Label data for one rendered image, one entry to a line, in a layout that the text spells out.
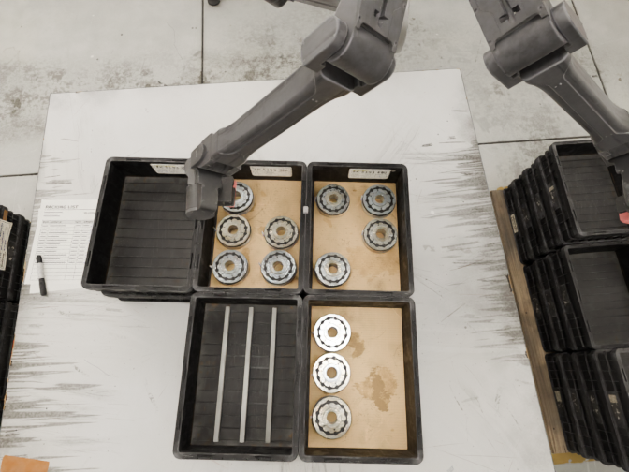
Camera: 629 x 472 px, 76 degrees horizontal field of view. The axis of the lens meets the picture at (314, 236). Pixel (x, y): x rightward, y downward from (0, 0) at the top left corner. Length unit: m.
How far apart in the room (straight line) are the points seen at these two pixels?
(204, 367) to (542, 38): 1.05
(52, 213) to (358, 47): 1.32
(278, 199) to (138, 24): 2.02
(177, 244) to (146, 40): 1.88
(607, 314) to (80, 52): 3.10
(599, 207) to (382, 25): 1.58
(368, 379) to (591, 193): 1.27
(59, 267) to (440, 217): 1.29
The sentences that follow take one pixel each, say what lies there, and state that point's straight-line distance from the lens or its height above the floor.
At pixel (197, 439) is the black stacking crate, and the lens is 1.22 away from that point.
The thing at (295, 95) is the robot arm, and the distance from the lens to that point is 0.61.
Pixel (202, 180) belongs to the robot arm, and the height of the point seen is 1.28.
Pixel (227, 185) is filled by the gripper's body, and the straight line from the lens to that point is 0.96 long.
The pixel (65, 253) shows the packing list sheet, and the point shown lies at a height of 0.70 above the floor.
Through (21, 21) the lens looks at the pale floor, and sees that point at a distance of 3.42.
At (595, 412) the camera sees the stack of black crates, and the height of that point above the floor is 0.40.
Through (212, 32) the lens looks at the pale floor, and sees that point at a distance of 2.90.
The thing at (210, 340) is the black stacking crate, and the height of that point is 0.83.
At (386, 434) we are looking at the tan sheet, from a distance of 1.20.
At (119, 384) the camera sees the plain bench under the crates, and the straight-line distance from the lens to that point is 1.43.
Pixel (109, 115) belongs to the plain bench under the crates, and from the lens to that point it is 1.76.
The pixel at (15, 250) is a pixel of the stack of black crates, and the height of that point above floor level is 0.27.
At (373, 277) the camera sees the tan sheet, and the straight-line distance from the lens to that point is 1.21.
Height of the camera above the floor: 2.00
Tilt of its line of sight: 72 degrees down
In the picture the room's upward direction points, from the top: 2 degrees clockwise
